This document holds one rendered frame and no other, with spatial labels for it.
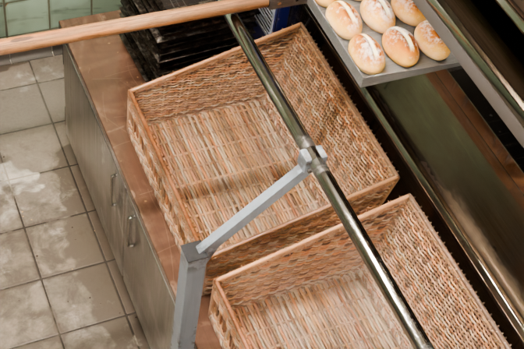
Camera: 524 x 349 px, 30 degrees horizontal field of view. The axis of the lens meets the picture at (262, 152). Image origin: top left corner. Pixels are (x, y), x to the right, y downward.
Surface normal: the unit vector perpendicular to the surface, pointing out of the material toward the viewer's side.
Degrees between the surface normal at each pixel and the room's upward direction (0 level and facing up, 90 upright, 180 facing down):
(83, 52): 0
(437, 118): 70
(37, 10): 90
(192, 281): 90
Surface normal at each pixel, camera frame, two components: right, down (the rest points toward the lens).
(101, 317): 0.13, -0.65
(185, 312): 0.39, 0.73
